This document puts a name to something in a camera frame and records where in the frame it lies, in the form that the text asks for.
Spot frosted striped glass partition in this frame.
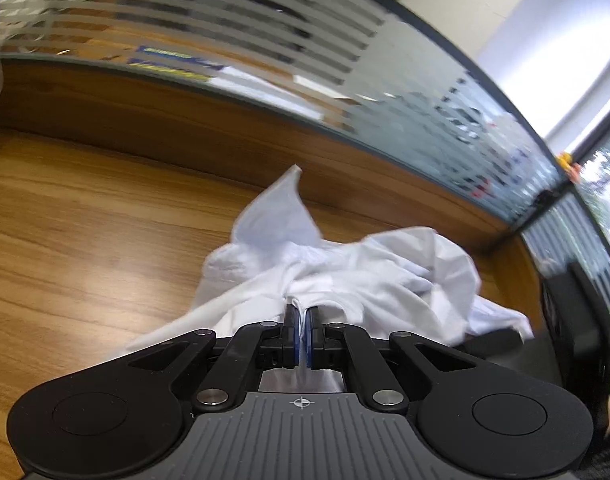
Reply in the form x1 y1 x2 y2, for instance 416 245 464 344
0 0 574 227

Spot yellow and orange object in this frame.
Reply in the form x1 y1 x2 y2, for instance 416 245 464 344
557 151 584 182

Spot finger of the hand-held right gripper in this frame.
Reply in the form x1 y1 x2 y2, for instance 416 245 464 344
462 329 526 358

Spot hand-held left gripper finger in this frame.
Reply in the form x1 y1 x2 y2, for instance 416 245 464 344
305 305 478 411
128 305 302 411

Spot white collared shirt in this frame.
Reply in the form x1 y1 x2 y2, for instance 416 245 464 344
126 164 534 393

